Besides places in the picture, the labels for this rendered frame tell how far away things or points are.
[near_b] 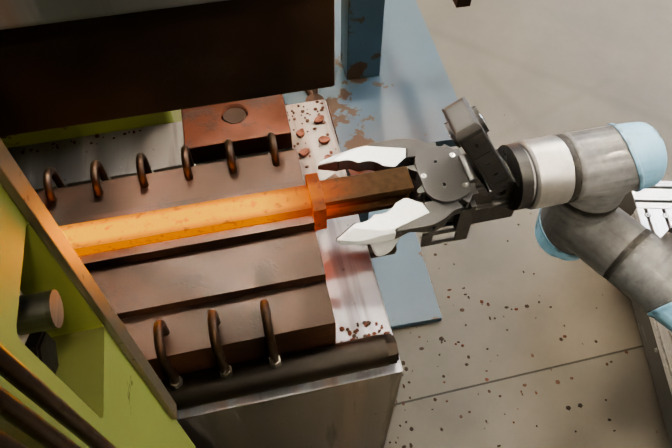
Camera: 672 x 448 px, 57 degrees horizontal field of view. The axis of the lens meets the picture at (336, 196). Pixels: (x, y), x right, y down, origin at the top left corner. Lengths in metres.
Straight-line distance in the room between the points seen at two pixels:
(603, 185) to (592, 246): 0.10
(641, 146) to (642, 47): 1.87
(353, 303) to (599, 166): 0.29
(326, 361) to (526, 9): 2.15
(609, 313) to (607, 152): 1.15
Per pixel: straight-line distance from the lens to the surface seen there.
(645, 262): 0.75
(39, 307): 0.27
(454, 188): 0.62
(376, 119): 1.05
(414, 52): 1.18
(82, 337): 0.35
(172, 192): 0.65
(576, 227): 0.76
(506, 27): 2.49
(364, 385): 0.63
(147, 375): 0.42
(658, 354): 1.65
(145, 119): 0.83
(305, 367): 0.59
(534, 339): 1.70
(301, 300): 0.58
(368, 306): 0.65
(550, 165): 0.66
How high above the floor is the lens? 1.50
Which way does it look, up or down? 54 degrees down
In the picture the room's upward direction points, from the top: straight up
